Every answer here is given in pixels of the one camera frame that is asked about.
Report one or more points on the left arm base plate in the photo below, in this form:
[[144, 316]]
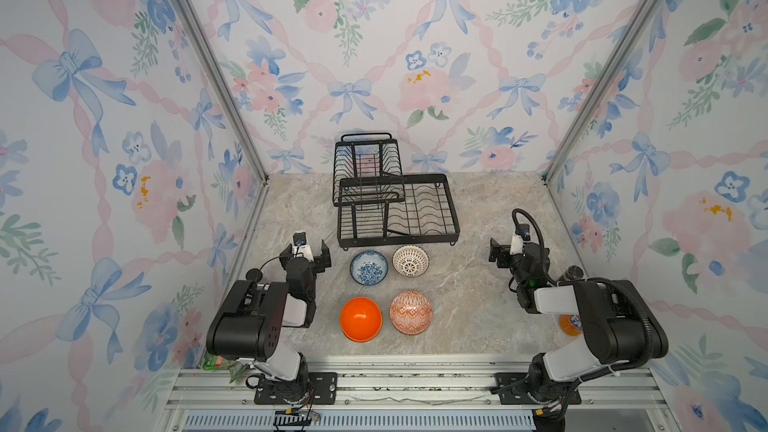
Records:
[[312, 388]]

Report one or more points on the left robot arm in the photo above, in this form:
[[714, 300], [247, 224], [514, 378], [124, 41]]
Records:
[[247, 326]]

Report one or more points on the green packet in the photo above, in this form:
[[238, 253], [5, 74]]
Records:
[[217, 363]]

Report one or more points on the black wire dish rack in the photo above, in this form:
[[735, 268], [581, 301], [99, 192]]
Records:
[[378, 204]]

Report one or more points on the blue floral bowl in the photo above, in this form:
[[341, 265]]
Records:
[[369, 268]]

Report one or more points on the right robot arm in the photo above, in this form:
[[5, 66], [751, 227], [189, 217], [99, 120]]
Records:
[[618, 330]]

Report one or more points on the white brown patterned bowl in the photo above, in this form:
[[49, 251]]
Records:
[[411, 261]]

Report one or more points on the orange bowl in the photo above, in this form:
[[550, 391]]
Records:
[[361, 319]]

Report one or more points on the red white patterned bowl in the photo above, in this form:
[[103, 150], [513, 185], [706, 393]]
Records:
[[411, 313]]

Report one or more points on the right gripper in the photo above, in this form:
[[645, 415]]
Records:
[[516, 255]]

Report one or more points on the dark cap spice bottle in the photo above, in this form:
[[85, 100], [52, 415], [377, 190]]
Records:
[[574, 273]]

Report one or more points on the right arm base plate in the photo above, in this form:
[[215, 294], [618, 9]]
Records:
[[515, 388]]

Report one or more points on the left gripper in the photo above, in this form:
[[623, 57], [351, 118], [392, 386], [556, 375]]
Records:
[[306, 261]]

